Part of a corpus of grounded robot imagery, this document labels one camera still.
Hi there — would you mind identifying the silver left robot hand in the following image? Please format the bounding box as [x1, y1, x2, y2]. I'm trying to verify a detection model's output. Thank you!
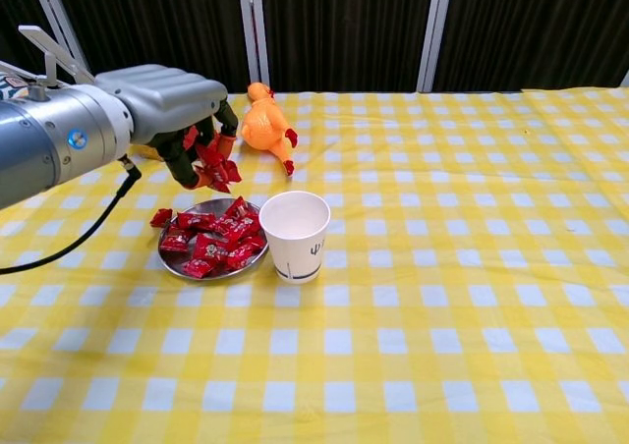
[95, 64, 241, 191]

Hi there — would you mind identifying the white paper cup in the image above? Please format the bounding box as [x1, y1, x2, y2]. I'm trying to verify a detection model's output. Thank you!
[258, 191, 331, 286]

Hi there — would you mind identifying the gold snack packet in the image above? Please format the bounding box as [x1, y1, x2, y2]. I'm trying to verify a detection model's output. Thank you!
[130, 141, 168, 164]

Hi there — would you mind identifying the orange rubber chicken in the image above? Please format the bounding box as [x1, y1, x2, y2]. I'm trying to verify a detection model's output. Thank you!
[239, 82, 300, 177]

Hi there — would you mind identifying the round metal plate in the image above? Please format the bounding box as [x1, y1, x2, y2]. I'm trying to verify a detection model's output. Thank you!
[157, 197, 270, 281]

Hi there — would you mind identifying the white folding stand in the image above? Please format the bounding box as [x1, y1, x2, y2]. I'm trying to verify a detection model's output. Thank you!
[0, 25, 97, 91]

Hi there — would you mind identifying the black pleated curtain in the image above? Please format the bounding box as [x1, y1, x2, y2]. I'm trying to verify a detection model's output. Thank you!
[0, 0, 629, 94]

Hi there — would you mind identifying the yellow checkered tablecloth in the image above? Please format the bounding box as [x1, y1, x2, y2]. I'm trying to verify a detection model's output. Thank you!
[0, 87, 629, 444]

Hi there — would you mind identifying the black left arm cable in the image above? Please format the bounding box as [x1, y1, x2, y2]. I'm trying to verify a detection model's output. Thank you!
[0, 154, 143, 274]

